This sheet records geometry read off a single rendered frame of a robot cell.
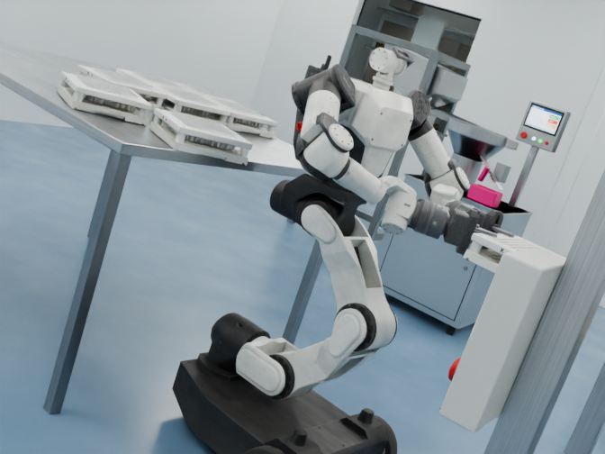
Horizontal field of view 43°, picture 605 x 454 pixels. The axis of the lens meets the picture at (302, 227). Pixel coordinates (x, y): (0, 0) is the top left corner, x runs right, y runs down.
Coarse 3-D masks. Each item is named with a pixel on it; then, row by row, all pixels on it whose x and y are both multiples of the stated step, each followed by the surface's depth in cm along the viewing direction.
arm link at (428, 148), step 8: (424, 136) 247; (432, 136) 248; (416, 144) 249; (424, 144) 248; (432, 144) 248; (440, 144) 249; (416, 152) 251; (424, 152) 249; (432, 152) 248; (440, 152) 249; (424, 160) 250; (432, 160) 249; (440, 160) 248; (448, 160) 250; (424, 168) 253; (432, 168) 250; (440, 168) 249; (448, 168) 249; (456, 168) 248; (424, 176) 254; (432, 176) 251; (456, 176) 246; (464, 176) 249; (464, 184) 246
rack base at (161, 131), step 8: (152, 128) 244; (160, 128) 240; (160, 136) 237; (168, 136) 232; (168, 144) 231; (176, 144) 227; (184, 144) 228; (192, 144) 230; (192, 152) 230; (200, 152) 233; (208, 152) 233; (216, 152) 234; (224, 152) 235; (232, 152) 240; (232, 160) 237; (240, 160) 239
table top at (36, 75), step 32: (0, 64) 275; (32, 64) 301; (64, 64) 331; (96, 64) 369; (32, 96) 245; (96, 128) 222; (128, 128) 237; (192, 160) 234; (224, 160) 243; (256, 160) 255; (288, 160) 278
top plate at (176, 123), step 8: (160, 112) 241; (168, 112) 245; (168, 120) 234; (176, 120) 235; (176, 128) 228; (184, 128) 226; (192, 128) 229; (200, 136) 229; (208, 136) 231; (216, 136) 232; (224, 136) 235; (232, 136) 240; (240, 136) 246; (232, 144) 235; (240, 144) 237; (248, 144) 238
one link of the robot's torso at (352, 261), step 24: (312, 216) 234; (336, 240) 230; (360, 240) 236; (336, 264) 232; (360, 264) 238; (336, 288) 233; (360, 288) 227; (360, 312) 225; (384, 312) 229; (384, 336) 228
